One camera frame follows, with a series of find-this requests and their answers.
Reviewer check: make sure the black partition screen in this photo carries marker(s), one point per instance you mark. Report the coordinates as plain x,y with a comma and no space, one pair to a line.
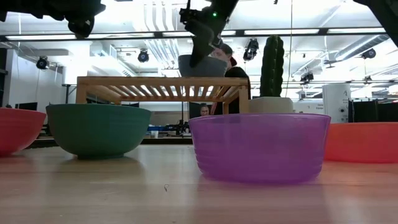
373,112

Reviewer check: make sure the orange bowl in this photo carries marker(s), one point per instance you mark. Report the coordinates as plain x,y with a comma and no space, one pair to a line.
363,143

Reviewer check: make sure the green cactus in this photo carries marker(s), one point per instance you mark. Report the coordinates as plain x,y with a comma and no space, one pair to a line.
272,65

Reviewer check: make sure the black monitor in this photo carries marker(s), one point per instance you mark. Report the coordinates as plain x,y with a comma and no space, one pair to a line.
26,106

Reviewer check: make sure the person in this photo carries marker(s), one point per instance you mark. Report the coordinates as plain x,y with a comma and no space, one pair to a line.
204,109
237,74

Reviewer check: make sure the red bowl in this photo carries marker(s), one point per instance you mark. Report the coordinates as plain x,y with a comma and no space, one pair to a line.
15,130

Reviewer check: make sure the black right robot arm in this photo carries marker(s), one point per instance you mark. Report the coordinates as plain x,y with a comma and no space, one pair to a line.
382,15

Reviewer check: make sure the black overhead frame bar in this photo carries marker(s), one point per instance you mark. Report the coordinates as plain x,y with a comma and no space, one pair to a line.
124,35

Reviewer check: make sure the wooden slatted shelf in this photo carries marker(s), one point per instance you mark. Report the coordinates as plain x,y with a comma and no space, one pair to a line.
161,82

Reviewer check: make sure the blue storage bin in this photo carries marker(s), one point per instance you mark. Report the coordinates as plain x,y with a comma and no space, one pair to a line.
157,128

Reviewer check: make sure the black background robot arm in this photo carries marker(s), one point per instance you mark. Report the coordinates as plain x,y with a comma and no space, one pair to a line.
178,127

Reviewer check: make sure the translucent purple bowl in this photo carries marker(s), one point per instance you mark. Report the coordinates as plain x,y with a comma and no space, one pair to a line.
259,149

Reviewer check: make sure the green bowl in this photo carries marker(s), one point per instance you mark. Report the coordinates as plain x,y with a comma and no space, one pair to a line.
98,130

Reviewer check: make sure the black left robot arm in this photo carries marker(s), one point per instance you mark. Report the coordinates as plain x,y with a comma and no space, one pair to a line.
31,7

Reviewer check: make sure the gray bowl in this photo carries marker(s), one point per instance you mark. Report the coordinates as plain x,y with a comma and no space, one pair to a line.
205,69

